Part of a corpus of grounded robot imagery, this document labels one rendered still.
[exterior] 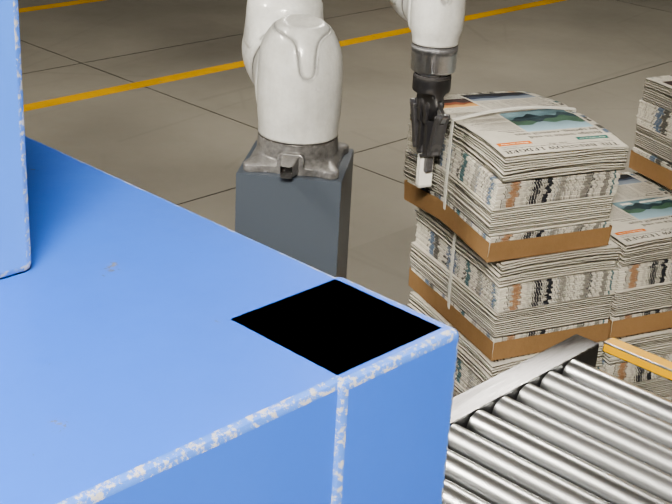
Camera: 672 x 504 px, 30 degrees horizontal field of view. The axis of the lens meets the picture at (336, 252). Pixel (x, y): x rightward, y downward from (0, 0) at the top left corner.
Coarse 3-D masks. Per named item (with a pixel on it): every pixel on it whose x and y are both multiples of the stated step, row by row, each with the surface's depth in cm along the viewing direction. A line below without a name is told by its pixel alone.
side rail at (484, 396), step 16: (576, 336) 224; (544, 352) 218; (560, 352) 218; (576, 352) 218; (592, 352) 221; (512, 368) 212; (528, 368) 212; (544, 368) 212; (560, 368) 214; (480, 384) 206; (496, 384) 206; (512, 384) 207; (464, 400) 201; (480, 400) 201; (496, 400) 202; (464, 416) 197
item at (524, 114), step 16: (496, 112) 255; (512, 112) 255; (528, 112) 256; (544, 112) 257; (560, 112) 257; (448, 128) 252; (464, 128) 247; (448, 144) 253; (448, 176) 253; (448, 192) 254
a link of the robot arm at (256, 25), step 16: (256, 0) 246; (272, 0) 244; (288, 0) 244; (304, 0) 245; (320, 0) 249; (256, 16) 245; (272, 16) 244; (320, 16) 248; (256, 32) 245; (256, 48) 244
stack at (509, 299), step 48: (624, 192) 285; (432, 240) 274; (624, 240) 259; (432, 288) 276; (480, 288) 256; (528, 288) 252; (576, 288) 256; (624, 288) 263; (528, 336) 257; (624, 336) 270
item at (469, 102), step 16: (448, 96) 266; (464, 96) 267; (480, 96) 267; (496, 96) 268; (512, 96) 269; (528, 96) 269; (448, 112) 253; (464, 112) 254; (416, 160) 265; (432, 176) 259; (432, 192) 261
